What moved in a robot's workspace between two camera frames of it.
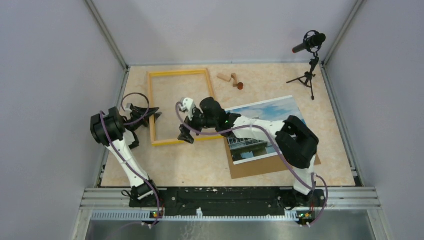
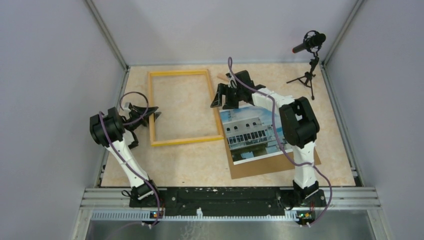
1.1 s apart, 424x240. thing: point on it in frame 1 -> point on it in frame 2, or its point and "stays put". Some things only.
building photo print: (243, 151) stays put
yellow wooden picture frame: (155, 142) stays put
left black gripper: (142, 111) stays put
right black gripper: (192, 123) -> (224, 90)
